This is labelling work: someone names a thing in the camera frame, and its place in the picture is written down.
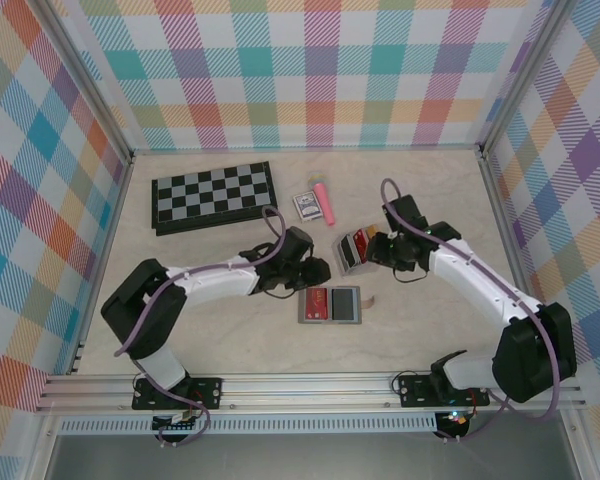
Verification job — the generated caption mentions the red credit card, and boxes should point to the red credit card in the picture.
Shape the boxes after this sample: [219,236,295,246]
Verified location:
[303,288,330,321]

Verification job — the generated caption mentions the grey card holder wallet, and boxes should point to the grey card holder wallet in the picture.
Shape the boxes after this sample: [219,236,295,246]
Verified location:
[297,285,379,326]

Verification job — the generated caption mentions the stack of red cards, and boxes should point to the stack of red cards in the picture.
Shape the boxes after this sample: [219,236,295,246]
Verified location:
[352,229,372,261]

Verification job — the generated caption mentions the stack of black VIP cards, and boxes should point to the stack of black VIP cards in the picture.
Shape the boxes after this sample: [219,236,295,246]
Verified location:
[337,237,361,269]

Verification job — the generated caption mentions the blue playing card deck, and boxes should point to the blue playing card deck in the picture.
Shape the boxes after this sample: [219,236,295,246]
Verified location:
[292,191,324,223]

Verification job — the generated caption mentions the pink toy microphone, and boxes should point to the pink toy microphone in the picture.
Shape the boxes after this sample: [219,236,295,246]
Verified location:
[307,171,337,226]

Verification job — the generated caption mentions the black and grey chessboard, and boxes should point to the black and grey chessboard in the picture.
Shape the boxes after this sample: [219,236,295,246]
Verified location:
[151,160,280,236]

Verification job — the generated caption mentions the small electronics module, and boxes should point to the small electronics module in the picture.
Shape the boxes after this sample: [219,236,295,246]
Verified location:
[437,409,472,430]

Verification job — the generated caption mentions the small green circuit board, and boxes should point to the small green circuit board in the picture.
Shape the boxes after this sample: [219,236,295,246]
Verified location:
[152,410,202,432]

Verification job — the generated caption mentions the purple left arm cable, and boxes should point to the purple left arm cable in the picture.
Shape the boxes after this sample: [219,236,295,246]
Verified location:
[113,204,287,449]

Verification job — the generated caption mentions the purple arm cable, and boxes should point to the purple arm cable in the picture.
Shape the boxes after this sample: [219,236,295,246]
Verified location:
[113,204,287,449]
[379,178,561,444]

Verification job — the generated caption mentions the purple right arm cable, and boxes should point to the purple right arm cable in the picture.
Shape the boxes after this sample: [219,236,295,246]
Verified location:
[379,178,561,444]

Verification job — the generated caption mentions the aluminium side rail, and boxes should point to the aluminium side rail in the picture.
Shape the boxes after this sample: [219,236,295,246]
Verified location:
[67,154,136,376]
[478,154,589,376]

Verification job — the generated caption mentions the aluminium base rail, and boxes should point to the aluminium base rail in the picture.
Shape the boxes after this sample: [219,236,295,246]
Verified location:
[34,372,589,415]

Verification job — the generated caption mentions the aluminium back rail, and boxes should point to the aluminium back rail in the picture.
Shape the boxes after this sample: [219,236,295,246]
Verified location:
[128,143,487,157]

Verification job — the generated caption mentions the perforated metal cable tray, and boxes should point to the perforated metal cable tray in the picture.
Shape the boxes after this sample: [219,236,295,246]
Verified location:
[57,418,439,435]

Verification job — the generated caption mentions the aluminium frame post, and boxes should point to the aluminium frame post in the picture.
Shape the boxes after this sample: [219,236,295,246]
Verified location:
[32,0,136,166]
[477,0,579,161]

